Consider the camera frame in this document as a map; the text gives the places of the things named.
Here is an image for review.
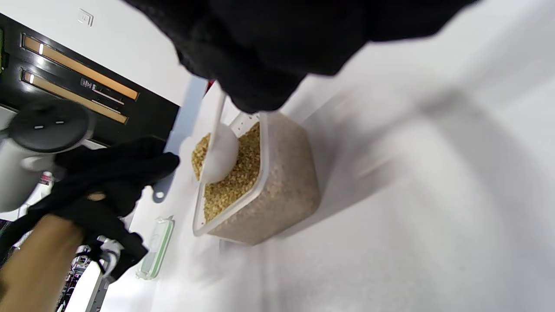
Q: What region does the clear plastic food container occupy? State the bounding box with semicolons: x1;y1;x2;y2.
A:
192;112;321;245

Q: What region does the light blue knife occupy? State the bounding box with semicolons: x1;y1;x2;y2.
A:
152;76;209;204

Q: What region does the person's left forearm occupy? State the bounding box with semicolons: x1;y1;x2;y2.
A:
0;214;85;312

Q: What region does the person's left hand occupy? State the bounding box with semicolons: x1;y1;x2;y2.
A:
26;136;180;280

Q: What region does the white sesame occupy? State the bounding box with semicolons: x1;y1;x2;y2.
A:
192;114;319;243

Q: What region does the clear green-rimmed container lid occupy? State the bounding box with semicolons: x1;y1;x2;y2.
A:
136;217;175;280

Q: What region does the person's right hand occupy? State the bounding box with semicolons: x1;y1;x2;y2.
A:
124;0;477;114

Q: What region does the white plastic coffee spoon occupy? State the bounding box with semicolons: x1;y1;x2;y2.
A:
199;91;240;185

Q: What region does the black double door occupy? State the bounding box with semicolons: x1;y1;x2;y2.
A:
0;13;180;148

